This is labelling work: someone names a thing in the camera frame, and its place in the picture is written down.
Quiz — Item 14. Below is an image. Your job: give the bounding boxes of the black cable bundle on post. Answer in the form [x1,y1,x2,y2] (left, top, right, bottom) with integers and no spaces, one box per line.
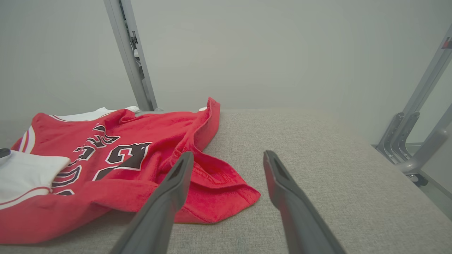
[129,31,144,80]

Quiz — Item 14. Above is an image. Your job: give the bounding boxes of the grey metal frame stand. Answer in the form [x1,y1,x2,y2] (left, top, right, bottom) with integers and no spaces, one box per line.
[374,25,452,177]

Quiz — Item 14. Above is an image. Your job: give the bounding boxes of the grey metal post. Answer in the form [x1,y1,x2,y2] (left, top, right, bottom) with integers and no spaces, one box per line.
[103,0,163,112]

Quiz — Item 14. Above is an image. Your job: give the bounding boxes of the red basketball jersey white sleeves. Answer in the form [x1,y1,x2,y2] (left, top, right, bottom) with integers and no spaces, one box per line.
[0,97,262,244]

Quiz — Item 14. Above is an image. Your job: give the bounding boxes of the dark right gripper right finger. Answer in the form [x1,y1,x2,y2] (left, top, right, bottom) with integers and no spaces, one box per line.
[263,150,346,254]

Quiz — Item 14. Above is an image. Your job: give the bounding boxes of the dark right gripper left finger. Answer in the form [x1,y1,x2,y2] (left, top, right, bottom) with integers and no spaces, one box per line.
[109,151,195,254]

